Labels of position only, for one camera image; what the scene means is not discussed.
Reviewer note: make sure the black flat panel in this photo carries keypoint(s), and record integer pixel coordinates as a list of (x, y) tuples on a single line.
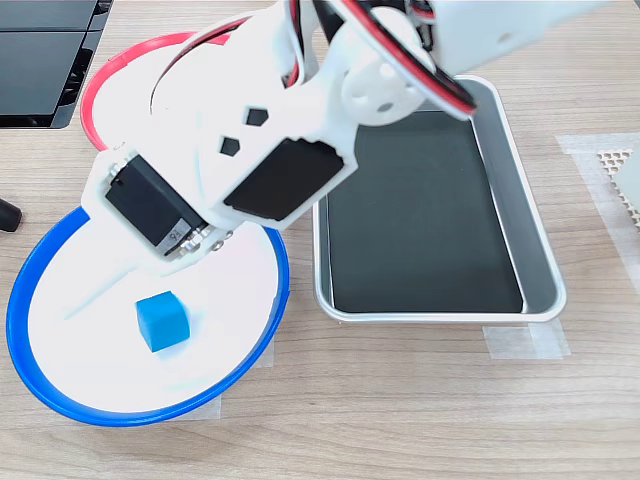
[(45, 12), (35, 75)]

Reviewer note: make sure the blue cube block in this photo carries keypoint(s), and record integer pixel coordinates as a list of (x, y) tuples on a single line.
[(162, 322)]

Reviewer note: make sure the blue rimmed white dish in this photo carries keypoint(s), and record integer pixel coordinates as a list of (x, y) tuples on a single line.
[(150, 390)]

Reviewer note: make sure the silver metal tray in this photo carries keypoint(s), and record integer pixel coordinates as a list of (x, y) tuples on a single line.
[(530, 200)]

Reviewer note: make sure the clear tape strip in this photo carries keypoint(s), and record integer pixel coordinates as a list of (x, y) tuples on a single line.
[(525, 342), (210, 407), (269, 357)]

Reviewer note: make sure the white mesh anti-slip mat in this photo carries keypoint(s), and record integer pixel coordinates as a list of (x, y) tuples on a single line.
[(612, 160)]

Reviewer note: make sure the red rimmed white dish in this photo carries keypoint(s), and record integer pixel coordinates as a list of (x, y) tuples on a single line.
[(90, 100)]

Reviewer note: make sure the black tray liner mat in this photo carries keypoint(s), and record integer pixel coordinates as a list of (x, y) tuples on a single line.
[(425, 225)]

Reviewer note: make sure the black cylindrical object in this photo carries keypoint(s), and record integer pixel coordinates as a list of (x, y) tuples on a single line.
[(9, 215)]

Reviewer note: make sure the grey base plate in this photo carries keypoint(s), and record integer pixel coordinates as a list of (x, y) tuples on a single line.
[(632, 185)]

